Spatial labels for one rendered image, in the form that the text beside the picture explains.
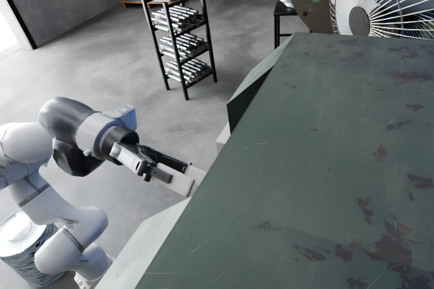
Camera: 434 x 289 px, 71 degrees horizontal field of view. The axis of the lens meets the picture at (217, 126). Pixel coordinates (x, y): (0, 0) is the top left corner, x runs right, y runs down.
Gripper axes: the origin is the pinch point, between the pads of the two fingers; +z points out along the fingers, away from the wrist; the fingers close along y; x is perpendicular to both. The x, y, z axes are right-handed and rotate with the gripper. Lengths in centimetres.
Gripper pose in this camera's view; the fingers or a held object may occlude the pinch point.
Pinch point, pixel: (199, 184)
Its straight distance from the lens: 56.5
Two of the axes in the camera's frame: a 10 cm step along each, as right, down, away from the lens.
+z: 8.8, 3.6, -3.1
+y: -2.8, -1.4, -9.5
